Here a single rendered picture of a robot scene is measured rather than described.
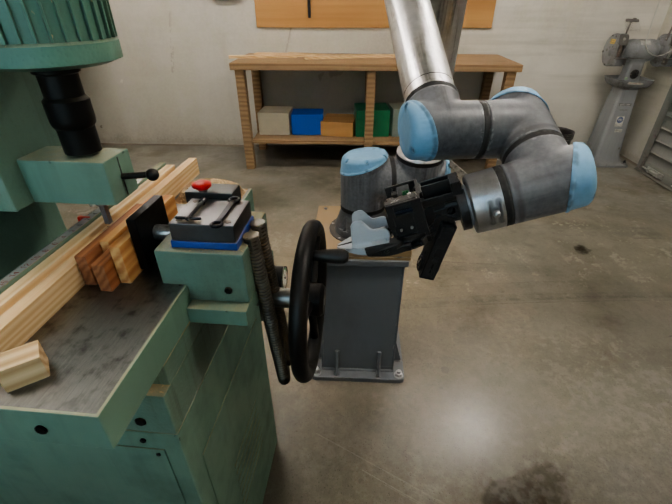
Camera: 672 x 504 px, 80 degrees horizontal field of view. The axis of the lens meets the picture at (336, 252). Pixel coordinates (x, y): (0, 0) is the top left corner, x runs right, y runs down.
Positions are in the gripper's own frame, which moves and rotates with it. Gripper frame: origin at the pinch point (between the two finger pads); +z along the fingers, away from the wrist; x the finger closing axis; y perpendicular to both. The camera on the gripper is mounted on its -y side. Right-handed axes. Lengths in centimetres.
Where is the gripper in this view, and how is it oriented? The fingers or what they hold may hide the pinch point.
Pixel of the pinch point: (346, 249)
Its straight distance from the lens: 66.4
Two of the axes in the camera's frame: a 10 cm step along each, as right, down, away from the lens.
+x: -0.9, 5.4, -8.4
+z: -9.4, 2.4, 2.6
